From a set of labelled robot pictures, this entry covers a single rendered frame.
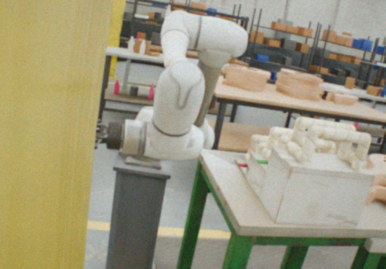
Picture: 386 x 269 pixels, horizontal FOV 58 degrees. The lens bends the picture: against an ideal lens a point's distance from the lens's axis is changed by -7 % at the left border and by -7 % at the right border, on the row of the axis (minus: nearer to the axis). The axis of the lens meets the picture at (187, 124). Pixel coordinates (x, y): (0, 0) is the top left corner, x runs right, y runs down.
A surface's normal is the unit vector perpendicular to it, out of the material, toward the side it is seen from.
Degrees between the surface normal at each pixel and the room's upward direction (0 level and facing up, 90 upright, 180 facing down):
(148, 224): 90
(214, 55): 129
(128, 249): 90
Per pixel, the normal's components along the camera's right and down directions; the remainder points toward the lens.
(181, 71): 0.22, -0.56
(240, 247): 0.16, 0.30
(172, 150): 0.09, 0.67
